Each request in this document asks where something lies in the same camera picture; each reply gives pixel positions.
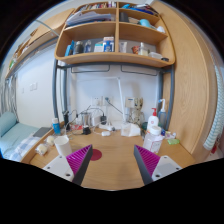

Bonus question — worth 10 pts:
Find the white tissue pack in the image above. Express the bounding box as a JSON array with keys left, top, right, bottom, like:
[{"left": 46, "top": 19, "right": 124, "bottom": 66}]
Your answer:
[{"left": 121, "top": 123, "right": 141, "bottom": 137}]

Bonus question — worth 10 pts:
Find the clear plastic bottle white cap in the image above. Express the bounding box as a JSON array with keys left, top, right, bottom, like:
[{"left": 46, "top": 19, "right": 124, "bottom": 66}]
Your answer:
[{"left": 143, "top": 126, "right": 164, "bottom": 153}]

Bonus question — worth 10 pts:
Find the white power strip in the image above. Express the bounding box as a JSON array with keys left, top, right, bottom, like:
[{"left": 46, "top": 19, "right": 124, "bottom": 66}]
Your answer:
[{"left": 99, "top": 124, "right": 115, "bottom": 131}]

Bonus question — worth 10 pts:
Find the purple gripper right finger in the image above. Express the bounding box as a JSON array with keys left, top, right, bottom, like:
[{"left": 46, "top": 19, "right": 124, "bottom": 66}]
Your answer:
[{"left": 134, "top": 145, "right": 160, "bottom": 185}]

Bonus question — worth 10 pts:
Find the white pump bottle red top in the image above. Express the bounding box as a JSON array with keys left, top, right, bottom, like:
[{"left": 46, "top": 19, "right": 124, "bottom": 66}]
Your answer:
[{"left": 147, "top": 108, "right": 159, "bottom": 130}]

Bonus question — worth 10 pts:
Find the green sponge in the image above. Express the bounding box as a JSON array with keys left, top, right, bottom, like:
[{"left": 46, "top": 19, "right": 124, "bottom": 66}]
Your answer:
[{"left": 167, "top": 139, "right": 180, "bottom": 145}]

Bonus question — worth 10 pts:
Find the dark red round coaster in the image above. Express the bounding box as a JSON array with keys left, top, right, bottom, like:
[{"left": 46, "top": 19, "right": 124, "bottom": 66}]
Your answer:
[{"left": 91, "top": 149, "right": 102, "bottom": 161}]

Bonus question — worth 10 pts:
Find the striped hanging towel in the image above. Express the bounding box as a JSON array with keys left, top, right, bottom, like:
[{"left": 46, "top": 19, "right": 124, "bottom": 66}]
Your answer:
[{"left": 202, "top": 65, "right": 224, "bottom": 151}]

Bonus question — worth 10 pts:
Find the clear spray bottle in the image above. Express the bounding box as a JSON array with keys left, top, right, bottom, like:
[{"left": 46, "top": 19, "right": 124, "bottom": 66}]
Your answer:
[{"left": 158, "top": 99, "right": 166, "bottom": 129}]

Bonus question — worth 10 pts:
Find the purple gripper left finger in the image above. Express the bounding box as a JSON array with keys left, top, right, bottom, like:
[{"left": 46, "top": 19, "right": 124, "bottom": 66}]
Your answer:
[{"left": 66, "top": 145, "right": 93, "bottom": 185}]

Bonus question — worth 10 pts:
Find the white paper cup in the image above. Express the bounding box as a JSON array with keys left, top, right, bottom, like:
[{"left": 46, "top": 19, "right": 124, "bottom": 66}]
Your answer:
[{"left": 54, "top": 135, "right": 72, "bottom": 156}]

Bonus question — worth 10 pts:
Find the wooden wall shelf unit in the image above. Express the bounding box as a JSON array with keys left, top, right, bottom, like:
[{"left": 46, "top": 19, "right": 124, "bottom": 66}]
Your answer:
[{"left": 55, "top": 2, "right": 175, "bottom": 68}]

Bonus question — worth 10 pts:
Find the steel cup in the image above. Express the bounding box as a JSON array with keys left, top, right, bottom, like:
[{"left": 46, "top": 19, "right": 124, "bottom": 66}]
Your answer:
[{"left": 81, "top": 112, "right": 91, "bottom": 126}]

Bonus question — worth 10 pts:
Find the bed with light bedding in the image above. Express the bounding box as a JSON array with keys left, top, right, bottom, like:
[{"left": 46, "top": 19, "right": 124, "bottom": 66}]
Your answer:
[{"left": 0, "top": 112, "right": 39, "bottom": 162}]

